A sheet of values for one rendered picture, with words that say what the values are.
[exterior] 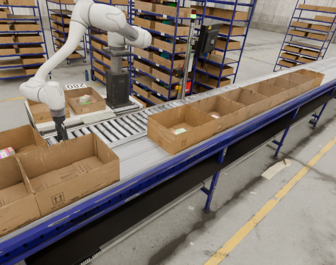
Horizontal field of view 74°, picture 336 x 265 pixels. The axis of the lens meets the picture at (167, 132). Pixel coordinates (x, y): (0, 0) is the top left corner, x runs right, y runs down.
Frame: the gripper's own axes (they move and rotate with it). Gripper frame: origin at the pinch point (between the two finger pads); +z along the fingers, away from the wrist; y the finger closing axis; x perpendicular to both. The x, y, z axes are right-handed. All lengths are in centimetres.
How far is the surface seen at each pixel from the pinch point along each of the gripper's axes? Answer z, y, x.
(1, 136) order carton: -2.9, 20.8, 30.7
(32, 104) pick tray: 9, 88, -2
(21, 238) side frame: -6, -64, 39
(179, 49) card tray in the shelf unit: -33, 74, -175
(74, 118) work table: 10, 45, -25
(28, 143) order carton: 7.9, 21.8, 17.2
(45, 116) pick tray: 5.3, 49.6, -2.9
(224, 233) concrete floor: 85, -89, -96
